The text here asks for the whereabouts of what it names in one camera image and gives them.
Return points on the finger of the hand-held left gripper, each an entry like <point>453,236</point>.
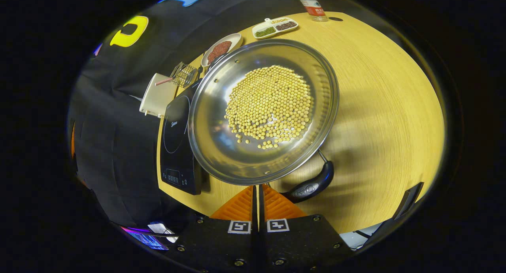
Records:
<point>72,142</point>

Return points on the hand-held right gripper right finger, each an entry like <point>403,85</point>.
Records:
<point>296,245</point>

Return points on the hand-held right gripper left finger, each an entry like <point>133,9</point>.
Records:
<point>221,245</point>

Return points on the black induction cooktop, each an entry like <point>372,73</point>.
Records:
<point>176,122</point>

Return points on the white toaster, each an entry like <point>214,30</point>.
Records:
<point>156,99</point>

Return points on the pile of yellow soybeans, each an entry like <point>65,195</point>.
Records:
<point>269,107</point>

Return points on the red meat slices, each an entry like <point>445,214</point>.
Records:
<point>219,51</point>

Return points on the white oval plate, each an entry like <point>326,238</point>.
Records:
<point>233,39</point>

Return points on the white divided bean dish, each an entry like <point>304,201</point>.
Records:
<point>274,27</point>

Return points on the clear water bottle red label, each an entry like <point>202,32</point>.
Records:
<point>314,6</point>

